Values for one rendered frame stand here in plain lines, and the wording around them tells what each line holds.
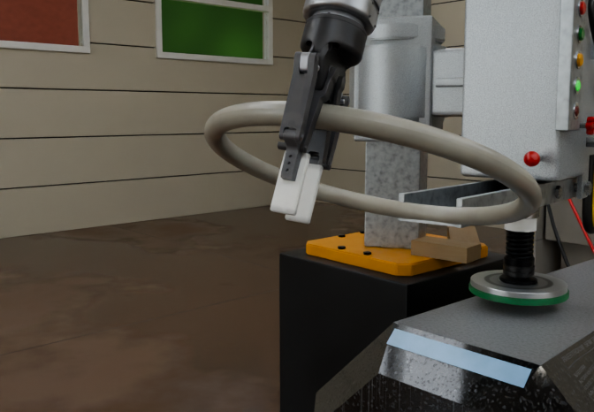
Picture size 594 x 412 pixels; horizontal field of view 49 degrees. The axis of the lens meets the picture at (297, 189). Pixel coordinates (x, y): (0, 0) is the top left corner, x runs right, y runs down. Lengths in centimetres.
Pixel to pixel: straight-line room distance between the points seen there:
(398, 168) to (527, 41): 91
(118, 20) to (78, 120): 120
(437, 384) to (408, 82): 114
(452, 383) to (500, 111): 58
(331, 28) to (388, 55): 142
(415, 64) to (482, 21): 71
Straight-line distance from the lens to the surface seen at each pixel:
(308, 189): 75
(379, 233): 229
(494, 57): 148
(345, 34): 76
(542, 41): 145
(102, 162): 750
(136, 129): 767
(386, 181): 226
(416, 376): 134
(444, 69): 219
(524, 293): 150
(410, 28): 220
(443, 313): 151
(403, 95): 217
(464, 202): 113
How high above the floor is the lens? 124
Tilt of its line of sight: 7 degrees down
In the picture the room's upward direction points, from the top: straight up
